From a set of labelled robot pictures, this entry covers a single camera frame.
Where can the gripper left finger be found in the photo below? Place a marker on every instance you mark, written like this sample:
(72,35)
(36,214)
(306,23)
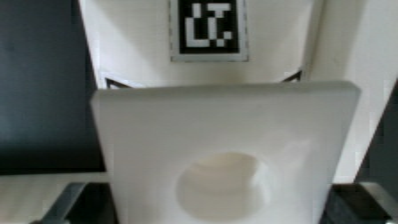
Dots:
(82,206)

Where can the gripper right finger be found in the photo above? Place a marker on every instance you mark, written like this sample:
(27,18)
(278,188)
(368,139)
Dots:
(361,204)

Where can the white lamp base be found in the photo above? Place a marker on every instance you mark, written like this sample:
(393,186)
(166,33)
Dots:
(221,137)

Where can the white U-shaped fence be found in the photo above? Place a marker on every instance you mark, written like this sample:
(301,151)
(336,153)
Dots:
(50,148)

